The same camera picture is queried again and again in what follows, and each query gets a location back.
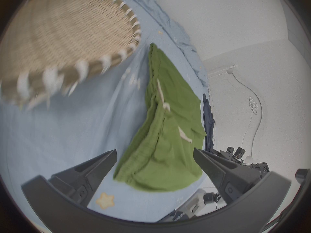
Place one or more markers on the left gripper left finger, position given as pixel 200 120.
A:
pixel 97 169

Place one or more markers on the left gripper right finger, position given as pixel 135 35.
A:
pixel 218 173

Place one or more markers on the green shorts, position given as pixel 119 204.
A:
pixel 170 130

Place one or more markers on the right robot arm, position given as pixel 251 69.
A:
pixel 261 169

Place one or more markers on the bed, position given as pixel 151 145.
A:
pixel 73 135

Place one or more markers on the dark blue garment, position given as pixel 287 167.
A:
pixel 208 120

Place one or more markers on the round woven basket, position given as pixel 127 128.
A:
pixel 60 33

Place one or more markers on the pale blue quilt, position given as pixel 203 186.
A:
pixel 170 30

